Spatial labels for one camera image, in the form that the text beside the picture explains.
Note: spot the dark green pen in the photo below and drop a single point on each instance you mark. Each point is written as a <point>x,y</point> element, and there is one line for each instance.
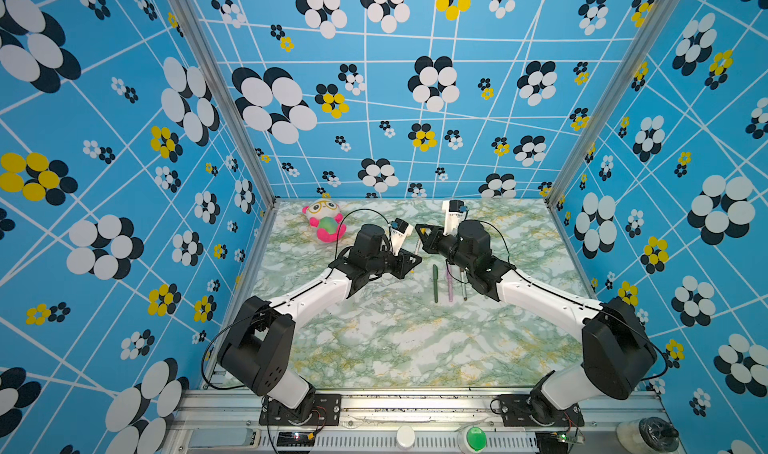
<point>435,283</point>

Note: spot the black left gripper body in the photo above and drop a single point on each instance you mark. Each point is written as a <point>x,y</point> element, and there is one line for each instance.
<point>387,262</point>

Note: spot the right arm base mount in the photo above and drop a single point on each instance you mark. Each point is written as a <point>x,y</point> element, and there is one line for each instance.
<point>521,410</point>

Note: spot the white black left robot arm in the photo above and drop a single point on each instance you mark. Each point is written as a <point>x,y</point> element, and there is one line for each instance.
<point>257,347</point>

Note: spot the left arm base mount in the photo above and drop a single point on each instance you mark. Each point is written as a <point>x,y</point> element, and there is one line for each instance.
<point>316,410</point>

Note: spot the aluminium corner post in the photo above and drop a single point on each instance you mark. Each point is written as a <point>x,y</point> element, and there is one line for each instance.
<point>635,55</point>
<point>184,10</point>

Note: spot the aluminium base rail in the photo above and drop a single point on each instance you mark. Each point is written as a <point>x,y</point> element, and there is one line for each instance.
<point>228,422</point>

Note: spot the aluminium corner post left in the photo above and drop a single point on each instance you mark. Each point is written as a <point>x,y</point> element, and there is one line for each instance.
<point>184,10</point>

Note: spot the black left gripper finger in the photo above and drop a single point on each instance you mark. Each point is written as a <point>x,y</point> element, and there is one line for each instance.
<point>407,269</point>
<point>406,257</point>

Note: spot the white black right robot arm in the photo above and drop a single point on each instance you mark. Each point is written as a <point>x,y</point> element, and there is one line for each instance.
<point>617,354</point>

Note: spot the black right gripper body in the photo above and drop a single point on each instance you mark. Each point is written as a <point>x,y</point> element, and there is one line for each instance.
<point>449,250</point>

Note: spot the green push button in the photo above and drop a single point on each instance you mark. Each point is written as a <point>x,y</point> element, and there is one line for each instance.
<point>472,440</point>

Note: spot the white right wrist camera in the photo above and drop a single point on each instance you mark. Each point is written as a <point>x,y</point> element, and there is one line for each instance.
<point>455,211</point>

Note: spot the white round button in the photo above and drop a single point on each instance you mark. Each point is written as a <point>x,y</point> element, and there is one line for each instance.
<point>405,437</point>

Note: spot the white marker pen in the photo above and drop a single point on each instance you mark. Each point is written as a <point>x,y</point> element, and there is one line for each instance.
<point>464,282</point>

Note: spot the pink white plush toy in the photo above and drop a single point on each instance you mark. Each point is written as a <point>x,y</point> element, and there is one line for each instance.
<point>325,217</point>

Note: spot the pink pen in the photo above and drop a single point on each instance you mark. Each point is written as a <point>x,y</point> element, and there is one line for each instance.
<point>450,282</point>

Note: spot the aluminium corner post right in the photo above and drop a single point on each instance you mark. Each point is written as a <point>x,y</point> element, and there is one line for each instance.
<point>635,55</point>

